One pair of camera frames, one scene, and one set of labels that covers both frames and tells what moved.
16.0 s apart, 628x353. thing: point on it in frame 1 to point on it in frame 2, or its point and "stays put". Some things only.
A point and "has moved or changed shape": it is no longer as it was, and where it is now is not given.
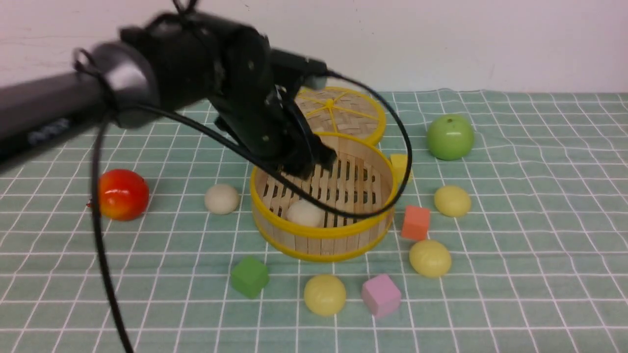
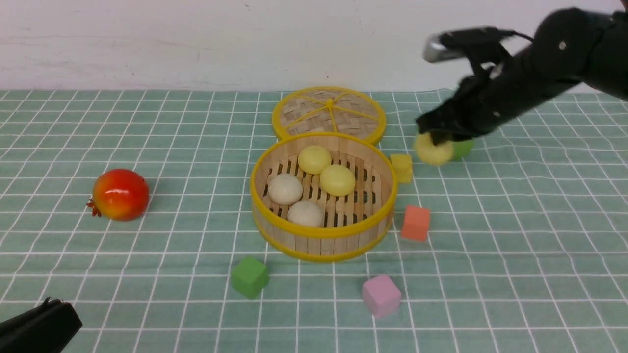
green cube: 249,277 stays put
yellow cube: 400,163 stays put
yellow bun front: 325,294 has moved or changed shape
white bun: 221,199 to 285,189
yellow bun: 452,201 to 431,153
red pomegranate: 124,194 stays put
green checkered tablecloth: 509,234 stays put
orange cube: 416,222 stays put
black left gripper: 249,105 to 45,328
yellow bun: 430,258 to 337,180
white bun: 302,211 stays put
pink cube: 381,296 stays put
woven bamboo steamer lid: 343,111 stays put
